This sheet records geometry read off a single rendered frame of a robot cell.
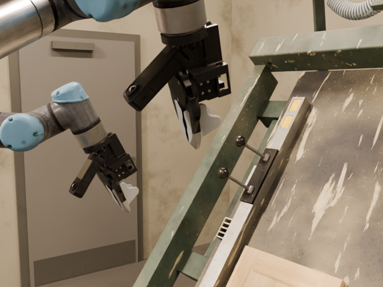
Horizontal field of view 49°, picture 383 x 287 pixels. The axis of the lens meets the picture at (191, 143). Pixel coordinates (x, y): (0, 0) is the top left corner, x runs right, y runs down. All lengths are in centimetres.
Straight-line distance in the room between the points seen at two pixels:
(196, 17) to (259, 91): 108
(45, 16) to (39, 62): 309
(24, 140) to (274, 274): 73
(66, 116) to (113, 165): 17
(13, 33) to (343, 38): 116
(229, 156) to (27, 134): 87
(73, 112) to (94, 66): 282
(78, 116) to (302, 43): 89
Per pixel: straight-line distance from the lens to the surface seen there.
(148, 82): 65
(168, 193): 434
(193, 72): 67
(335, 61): 155
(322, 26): 206
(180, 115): 73
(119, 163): 108
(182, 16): 62
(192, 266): 147
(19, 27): 58
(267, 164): 138
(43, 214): 383
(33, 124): 90
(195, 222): 151
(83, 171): 108
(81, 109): 103
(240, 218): 134
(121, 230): 413
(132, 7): 55
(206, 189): 152
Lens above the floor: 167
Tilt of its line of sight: 7 degrees down
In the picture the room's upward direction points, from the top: straight up
